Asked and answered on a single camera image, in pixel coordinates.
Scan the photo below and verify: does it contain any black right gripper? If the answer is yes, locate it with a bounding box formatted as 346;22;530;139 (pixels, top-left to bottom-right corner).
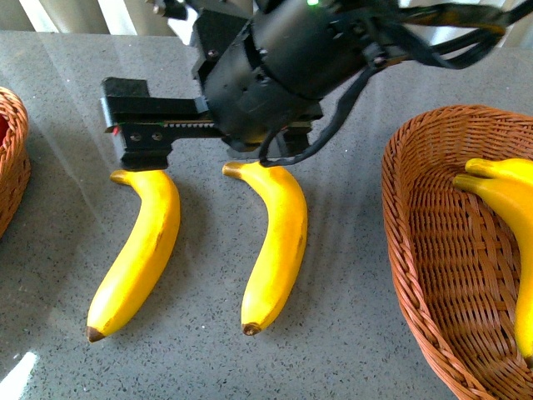
101;7;322;170

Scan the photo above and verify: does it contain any yellow banana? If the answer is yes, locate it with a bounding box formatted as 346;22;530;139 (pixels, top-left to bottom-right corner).
86;170;181;343
222;162;308;336

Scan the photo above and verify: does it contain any red apple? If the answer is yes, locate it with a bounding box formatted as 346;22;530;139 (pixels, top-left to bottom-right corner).
0;115;9;146

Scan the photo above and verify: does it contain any left wicker basket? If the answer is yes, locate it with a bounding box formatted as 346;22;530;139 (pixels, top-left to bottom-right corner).
1;87;31;236

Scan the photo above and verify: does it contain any wicker basket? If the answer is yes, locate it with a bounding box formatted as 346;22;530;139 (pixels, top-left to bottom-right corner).
1;87;31;236
381;105;532;399

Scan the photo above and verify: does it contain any white pleated curtain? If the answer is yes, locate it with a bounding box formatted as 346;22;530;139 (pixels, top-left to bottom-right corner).
1;0;532;49

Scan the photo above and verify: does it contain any right wicker basket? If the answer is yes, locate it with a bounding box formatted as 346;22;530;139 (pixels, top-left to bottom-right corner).
381;105;532;399

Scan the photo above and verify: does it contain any rear banana in basket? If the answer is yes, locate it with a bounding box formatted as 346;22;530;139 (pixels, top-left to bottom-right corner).
465;158;532;186

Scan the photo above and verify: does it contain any banana in basket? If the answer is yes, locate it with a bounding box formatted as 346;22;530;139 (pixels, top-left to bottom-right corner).
465;158;532;186
453;174;532;368

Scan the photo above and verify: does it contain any front banana in basket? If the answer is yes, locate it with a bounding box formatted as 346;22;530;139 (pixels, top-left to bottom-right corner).
453;174;532;368

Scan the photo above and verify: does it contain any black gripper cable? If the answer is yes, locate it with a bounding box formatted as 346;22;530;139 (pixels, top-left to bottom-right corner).
257;0;533;168

